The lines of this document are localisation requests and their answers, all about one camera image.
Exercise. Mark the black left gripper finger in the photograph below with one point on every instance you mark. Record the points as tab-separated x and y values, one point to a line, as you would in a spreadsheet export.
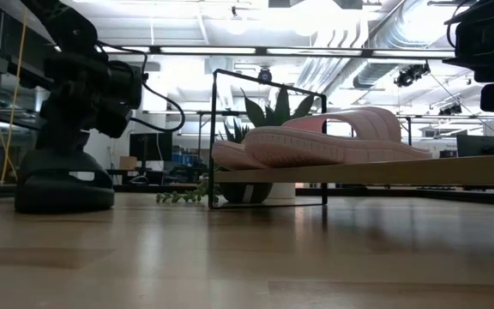
52	139
77	141

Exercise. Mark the black rubber slide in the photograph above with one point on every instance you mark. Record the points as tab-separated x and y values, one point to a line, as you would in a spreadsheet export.
58	193

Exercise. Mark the pink rubber slide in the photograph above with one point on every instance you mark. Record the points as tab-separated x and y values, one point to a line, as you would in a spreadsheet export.
315	148
230	156

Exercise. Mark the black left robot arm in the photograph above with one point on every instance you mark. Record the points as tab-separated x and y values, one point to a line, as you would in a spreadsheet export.
58	26

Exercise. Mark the small cardboard box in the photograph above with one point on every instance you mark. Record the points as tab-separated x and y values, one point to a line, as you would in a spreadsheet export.
128	162

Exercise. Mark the black computer monitor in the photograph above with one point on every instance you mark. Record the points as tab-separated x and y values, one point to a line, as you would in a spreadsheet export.
150	146
483	145

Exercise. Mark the black hanging spotlight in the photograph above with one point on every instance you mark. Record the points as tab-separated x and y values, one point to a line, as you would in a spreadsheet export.
410	75

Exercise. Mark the succulent plants in dark pot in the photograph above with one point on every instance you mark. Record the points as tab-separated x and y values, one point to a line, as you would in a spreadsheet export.
247	193

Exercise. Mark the overhead led light bar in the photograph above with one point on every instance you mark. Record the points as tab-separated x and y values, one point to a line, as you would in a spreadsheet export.
272	50

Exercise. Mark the snake plant in white pot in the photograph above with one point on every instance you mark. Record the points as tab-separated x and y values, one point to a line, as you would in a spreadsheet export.
282	107

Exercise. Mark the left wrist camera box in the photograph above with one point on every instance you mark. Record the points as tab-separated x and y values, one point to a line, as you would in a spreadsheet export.
127	83

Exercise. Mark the black metal table frame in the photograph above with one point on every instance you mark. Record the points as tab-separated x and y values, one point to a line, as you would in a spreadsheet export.
401	193

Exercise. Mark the wooden shelf with black frame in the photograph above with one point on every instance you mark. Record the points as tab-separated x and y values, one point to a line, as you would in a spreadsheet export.
358	171

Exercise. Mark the black overhead camera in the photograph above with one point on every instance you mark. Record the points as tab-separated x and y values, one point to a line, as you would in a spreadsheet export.
265	76

